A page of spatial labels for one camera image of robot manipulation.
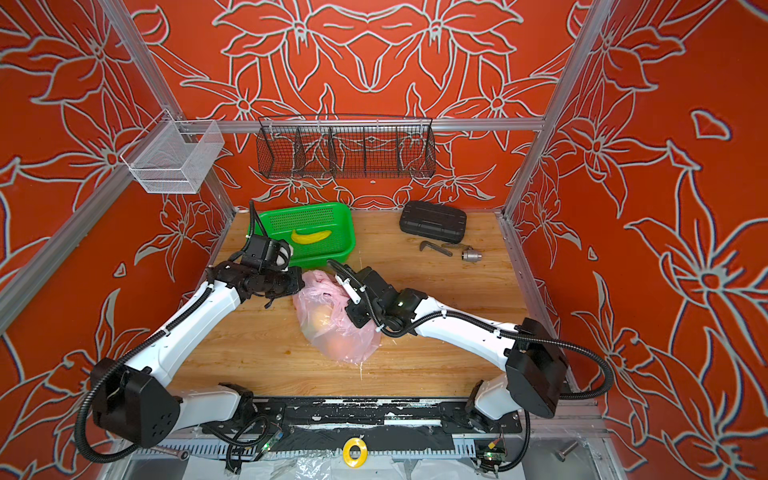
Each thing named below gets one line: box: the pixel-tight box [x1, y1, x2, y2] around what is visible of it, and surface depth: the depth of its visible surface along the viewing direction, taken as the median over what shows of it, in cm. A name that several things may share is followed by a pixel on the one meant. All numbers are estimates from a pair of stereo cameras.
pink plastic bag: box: [292, 270, 382, 363], surface depth 80 cm
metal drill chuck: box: [461, 249, 482, 262], surface depth 105 cm
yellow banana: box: [291, 229, 332, 245], surface depth 112 cm
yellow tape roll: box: [342, 437, 369, 469], surface depth 69 cm
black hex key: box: [419, 240, 453, 257], surface depth 109 cm
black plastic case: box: [399, 200, 467, 244], surface depth 111 cm
